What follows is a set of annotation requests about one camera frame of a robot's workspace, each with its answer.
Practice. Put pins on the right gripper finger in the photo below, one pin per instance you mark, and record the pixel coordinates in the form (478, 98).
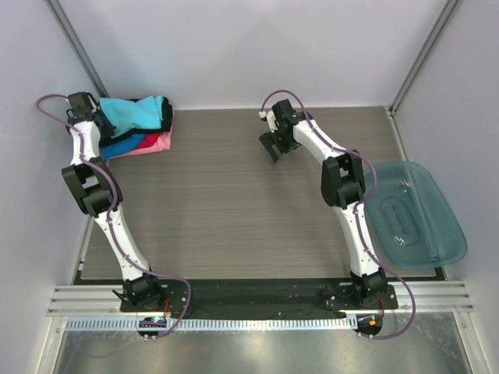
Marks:
(267, 140)
(276, 152)

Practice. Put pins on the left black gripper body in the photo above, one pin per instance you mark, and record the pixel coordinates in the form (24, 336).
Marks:
(108, 128)

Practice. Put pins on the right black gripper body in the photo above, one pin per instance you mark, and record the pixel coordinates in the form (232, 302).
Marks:
(275, 142)

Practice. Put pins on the turquoise t shirt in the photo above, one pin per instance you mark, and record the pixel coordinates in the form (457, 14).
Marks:
(124, 115)

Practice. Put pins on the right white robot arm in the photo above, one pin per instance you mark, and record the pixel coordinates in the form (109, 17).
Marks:
(342, 186)

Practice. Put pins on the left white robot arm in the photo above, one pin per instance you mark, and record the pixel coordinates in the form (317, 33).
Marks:
(98, 195)

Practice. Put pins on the folded black t shirt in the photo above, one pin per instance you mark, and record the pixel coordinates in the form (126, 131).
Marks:
(166, 123)

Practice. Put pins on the folded blue t shirt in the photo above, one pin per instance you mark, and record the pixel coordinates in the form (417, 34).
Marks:
(122, 146)

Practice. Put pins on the folded red t shirt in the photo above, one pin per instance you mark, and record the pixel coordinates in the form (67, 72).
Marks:
(148, 141)

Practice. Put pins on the folded pink t shirt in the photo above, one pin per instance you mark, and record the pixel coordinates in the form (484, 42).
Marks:
(163, 143)

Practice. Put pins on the teal plastic bin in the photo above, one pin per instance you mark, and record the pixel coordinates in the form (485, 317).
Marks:
(414, 224)

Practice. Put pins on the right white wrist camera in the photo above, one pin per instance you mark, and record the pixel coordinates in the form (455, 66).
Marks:
(269, 118)

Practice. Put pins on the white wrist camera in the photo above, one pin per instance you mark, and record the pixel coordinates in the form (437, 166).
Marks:
(92, 103)
(269, 118)

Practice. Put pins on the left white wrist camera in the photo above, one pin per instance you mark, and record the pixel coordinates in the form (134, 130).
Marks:
(92, 103)

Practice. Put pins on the left aluminium corner post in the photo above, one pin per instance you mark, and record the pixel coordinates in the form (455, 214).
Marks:
(76, 45)

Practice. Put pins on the aluminium corner post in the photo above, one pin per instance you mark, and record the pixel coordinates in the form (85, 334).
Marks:
(436, 31)
(76, 45)

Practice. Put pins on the aluminium frame rail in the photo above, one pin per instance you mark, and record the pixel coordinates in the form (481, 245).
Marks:
(422, 296)

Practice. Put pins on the slotted cable duct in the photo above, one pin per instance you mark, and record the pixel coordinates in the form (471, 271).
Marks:
(157, 324)

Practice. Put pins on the right aluminium corner post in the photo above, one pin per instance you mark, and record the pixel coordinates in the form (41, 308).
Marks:
(436, 31)

